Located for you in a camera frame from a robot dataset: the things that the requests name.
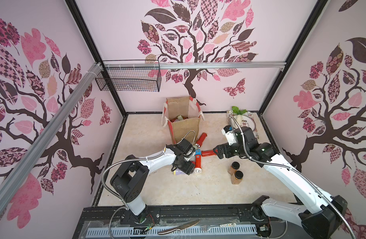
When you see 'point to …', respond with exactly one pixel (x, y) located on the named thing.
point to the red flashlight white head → (198, 169)
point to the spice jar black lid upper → (235, 165)
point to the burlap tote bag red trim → (183, 115)
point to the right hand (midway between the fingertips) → (220, 145)
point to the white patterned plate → (247, 121)
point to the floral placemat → (229, 114)
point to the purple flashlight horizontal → (178, 172)
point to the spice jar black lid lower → (238, 175)
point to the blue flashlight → (198, 152)
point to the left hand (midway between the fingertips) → (186, 170)
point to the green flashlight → (180, 117)
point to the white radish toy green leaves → (237, 117)
